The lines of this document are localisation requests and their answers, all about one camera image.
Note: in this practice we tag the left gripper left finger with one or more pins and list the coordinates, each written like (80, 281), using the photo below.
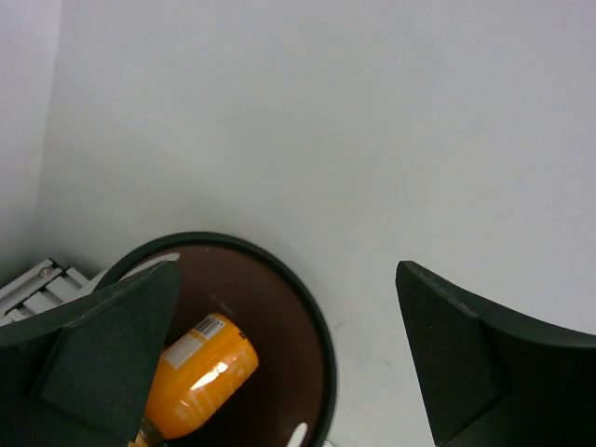
(80, 374)

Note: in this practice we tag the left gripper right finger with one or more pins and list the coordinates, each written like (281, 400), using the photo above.
(492, 376)

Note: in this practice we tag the orange bottle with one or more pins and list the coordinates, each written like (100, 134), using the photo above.
(194, 378)

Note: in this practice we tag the brown plastic waste bin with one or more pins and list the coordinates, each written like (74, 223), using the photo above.
(290, 399)

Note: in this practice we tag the white aluminium side rail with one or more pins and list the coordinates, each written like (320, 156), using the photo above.
(42, 288)

